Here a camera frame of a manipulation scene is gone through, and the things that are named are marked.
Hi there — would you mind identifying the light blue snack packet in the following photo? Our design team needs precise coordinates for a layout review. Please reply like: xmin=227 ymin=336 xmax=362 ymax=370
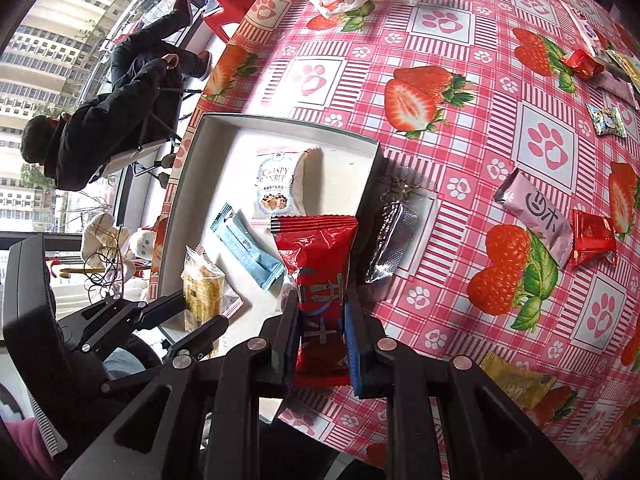
xmin=210 ymin=203 xmax=286 ymax=289

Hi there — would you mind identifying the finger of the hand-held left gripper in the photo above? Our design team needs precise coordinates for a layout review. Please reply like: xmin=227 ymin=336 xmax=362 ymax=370
xmin=101 ymin=314 xmax=231 ymax=396
xmin=56 ymin=289 xmax=190 ymax=355

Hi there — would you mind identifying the blue and white candy packet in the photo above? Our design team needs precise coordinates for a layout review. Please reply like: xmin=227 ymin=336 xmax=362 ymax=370
xmin=585 ymin=103 xmax=628 ymax=138

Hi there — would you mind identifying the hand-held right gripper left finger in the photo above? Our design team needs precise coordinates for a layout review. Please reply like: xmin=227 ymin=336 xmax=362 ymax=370
xmin=62 ymin=291 xmax=301 ymax=480

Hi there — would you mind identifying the dark silver snack packet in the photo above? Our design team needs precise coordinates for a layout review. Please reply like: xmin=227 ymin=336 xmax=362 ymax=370
xmin=363 ymin=200 xmax=420 ymax=287

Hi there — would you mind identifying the pale pink snack packet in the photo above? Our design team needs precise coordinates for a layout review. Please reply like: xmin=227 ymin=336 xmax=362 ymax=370
xmin=597 ymin=72 xmax=639 ymax=107

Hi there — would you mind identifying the strawberry printed tablecloth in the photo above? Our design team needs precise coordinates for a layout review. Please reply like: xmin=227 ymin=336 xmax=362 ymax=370
xmin=150 ymin=0 xmax=640 ymax=467

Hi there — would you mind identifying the clear packet with yellow cake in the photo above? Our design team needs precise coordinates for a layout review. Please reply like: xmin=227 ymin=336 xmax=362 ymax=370
xmin=180 ymin=245 xmax=244 ymax=361

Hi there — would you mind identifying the black cable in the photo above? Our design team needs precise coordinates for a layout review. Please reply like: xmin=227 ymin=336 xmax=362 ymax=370
xmin=81 ymin=230 xmax=127 ymax=307

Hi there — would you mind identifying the white and red plush toy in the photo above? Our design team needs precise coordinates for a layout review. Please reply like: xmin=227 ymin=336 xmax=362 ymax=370
xmin=127 ymin=216 xmax=170 ymax=281

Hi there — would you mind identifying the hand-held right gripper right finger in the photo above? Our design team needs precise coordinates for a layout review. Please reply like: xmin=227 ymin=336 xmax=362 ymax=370
xmin=344 ymin=286 xmax=585 ymax=480

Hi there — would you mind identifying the pink cloth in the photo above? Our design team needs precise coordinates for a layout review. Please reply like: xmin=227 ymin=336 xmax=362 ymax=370
xmin=0 ymin=384 xmax=67 ymax=480

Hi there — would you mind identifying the yellow green snack packet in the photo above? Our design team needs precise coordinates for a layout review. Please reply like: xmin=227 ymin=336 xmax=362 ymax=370
xmin=604 ymin=49 xmax=640 ymax=81

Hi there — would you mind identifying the white cardboard box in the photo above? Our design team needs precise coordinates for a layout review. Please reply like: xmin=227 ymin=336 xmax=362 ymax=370
xmin=150 ymin=112 xmax=384 ymax=343

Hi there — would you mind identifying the small red snack packet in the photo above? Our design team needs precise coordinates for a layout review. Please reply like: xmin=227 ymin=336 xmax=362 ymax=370
xmin=569 ymin=208 xmax=618 ymax=267
xmin=559 ymin=48 xmax=606 ymax=80

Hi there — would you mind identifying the white printed snack packet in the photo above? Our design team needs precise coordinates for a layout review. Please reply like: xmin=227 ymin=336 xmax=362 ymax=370
xmin=252 ymin=146 xmax=324 ymax=220

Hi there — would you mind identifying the folding chair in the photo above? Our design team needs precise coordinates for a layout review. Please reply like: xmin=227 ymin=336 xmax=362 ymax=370
xmin=89 ymin=77 xmax=203 ymax=186

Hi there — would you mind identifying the long white snack packet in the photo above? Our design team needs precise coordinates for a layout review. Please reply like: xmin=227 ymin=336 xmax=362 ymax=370
xmin=559 ymin=2 xmax=604 ymax=56

